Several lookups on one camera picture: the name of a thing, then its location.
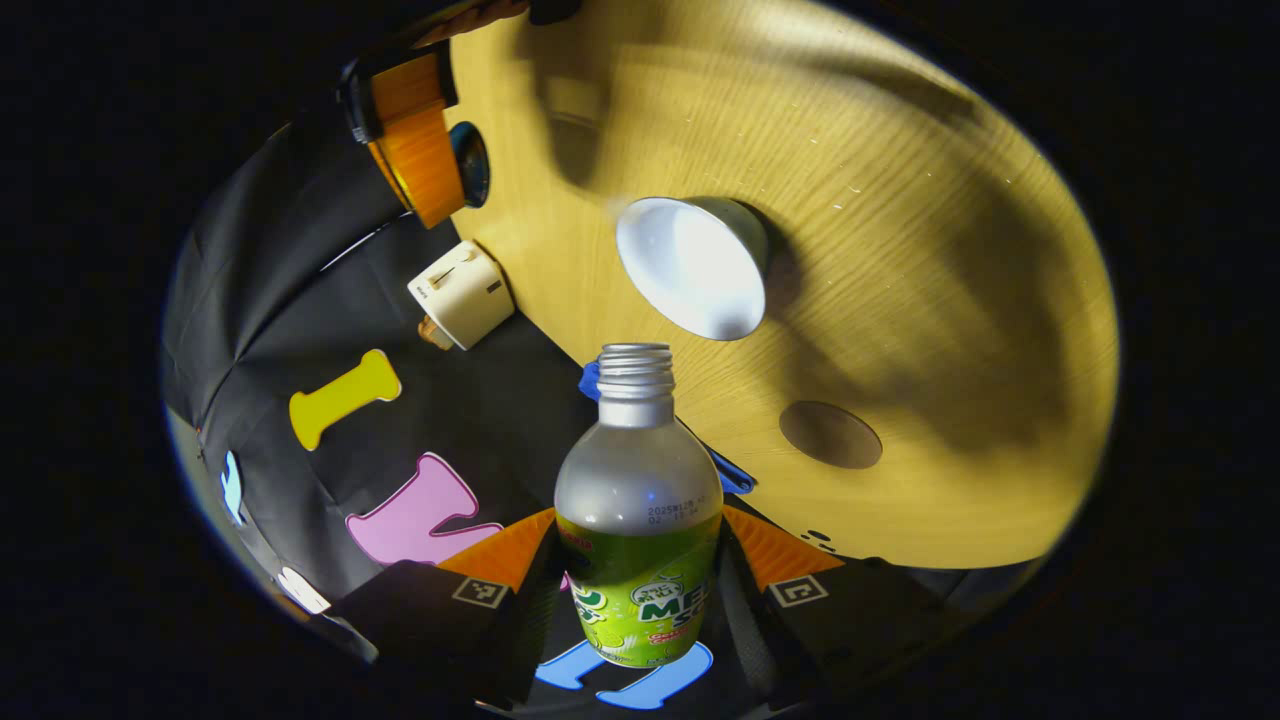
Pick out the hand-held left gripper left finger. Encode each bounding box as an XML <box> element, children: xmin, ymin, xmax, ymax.
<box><xmin>320</xmin><ymin>507</ymin><xmax>561</xmax><ymax>701</ymax></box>

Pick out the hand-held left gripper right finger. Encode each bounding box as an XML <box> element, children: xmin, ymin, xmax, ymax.
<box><xmin>718</xmin><ymin>503</ymin><xmax>1001</xmax><ymax>716</ymax></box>

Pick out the silver green water bottle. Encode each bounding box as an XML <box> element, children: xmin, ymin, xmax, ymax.
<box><xmin>553</xmin><ymin>342</ymin><xmax>725</xmax><ymax>669</ymax></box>

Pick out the round brown coaster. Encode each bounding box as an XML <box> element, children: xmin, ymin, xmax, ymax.
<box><xmin>778</xmin><ymin>400</ymin><xmax>885</xmax><ymax>471</ymax></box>

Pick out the blue teacup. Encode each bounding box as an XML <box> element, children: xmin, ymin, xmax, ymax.
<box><xmin>615</xmin><ymin>196</ymin><xmax>771</xmax><ymax>342</ymax></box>

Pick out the white toaster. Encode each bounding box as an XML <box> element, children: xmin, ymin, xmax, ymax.
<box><xmin>407</xmin><ymin>239</ymin><xmax>517</xmax><ymax>352</ymax></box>

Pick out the folded blue towel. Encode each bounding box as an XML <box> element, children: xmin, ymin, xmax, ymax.
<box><xmin>578</xmin><ymin>360</ymin><xmax>757</xmax><ymax>497</ymax></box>

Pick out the black backdrop cloth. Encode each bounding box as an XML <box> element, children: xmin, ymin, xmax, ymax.
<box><xmin>160</xmin><ymin>100</ymin><xmax>1041</xmax><ymax>716</ymax></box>

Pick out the white cable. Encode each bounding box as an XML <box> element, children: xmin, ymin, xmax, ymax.
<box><xmin>318</xmin><ymin>213</ymin><xmax>409</xmax><ymax>273</ymax></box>

